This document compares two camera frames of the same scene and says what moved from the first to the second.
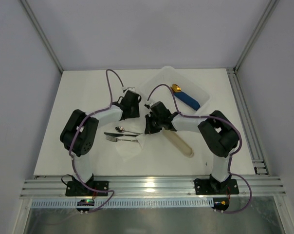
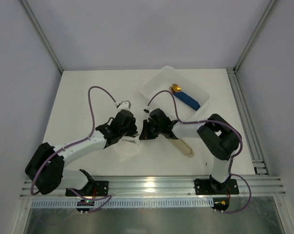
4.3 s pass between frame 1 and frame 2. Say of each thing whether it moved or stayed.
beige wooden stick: stayed
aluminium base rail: stayed
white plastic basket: stayed
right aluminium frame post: stayed
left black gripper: moved
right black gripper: moved
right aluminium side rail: stayed
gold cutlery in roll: stayed
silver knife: moved
